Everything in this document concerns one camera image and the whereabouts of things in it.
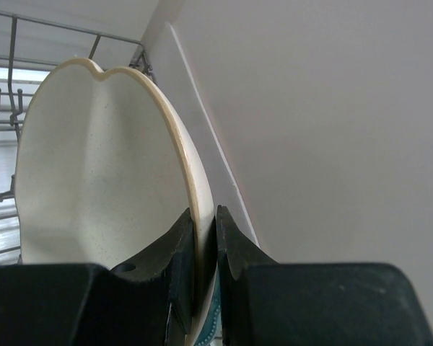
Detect grey wire dish rack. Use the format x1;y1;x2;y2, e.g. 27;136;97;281
0;10;154;265

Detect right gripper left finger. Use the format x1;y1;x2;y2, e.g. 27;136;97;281
0;211;194;345

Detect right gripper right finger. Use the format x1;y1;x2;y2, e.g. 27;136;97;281
216;206;433;345

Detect cream divided plate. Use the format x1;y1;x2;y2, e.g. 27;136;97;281
14;58;216;345

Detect dark teal scalloped plate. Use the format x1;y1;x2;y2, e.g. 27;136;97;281
194;270;222;346

